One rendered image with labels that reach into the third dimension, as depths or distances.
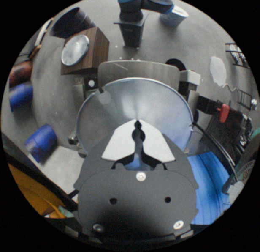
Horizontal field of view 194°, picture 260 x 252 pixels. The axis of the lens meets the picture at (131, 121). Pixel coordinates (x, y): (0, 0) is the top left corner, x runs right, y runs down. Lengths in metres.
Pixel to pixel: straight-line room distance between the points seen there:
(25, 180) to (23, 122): 3.03
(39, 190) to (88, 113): 0.38
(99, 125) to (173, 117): 0.15
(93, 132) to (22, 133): 3.27
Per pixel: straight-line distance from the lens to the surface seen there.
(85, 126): 0.18
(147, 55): 0.98
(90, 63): 0.67
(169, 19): 1.24
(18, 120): 3.31
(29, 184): 0.39
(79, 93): 0.34
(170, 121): 0.16
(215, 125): 1.77
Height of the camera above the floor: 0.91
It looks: 62 degrees down
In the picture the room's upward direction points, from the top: 174 degrees counter-clockwise
